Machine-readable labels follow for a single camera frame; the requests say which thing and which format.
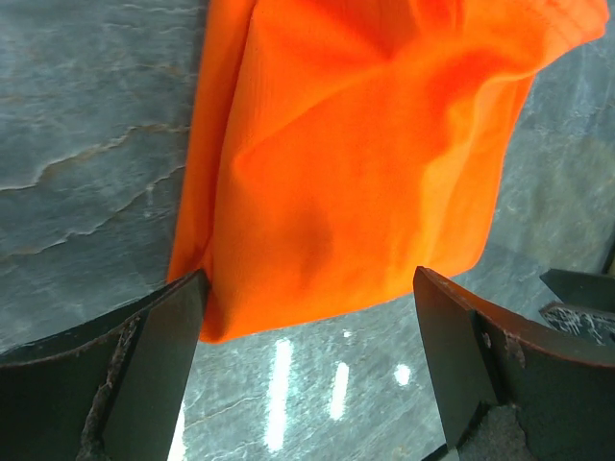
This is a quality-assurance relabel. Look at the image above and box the orange t-shirt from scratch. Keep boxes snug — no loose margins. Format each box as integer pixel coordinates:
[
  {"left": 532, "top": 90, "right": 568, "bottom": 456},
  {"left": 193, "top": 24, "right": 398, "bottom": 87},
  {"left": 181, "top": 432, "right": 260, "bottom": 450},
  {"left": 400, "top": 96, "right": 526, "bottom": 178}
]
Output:
[{"left": 168, "top": 1, "right": 609, "bottom": 343}]

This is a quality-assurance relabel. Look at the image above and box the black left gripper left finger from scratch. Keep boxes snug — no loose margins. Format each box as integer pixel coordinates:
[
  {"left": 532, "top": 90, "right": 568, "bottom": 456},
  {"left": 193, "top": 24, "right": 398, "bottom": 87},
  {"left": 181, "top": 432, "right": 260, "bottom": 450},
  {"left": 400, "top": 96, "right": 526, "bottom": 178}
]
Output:
[{"left": 1, "top": 271, "right": 209, "bottom": 460}]

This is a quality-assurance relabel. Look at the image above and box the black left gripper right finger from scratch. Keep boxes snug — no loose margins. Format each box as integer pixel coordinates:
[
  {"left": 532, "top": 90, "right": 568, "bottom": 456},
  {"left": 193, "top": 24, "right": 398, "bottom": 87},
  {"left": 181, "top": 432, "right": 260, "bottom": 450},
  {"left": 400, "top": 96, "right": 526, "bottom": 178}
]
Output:
[{"left": 413, "top": 267, "right": 614, "bottom": 460}]

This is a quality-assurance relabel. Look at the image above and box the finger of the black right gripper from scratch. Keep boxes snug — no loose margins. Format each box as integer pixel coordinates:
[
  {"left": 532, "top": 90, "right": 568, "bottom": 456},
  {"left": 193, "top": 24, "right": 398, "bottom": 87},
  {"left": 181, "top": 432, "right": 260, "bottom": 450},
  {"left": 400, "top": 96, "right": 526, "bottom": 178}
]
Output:
[
  {"left": 540, "top": 269, "right": 614, "bottom": 301},
  {"left": 539, "top": 303, "right": 614, "bottom": 345}
]

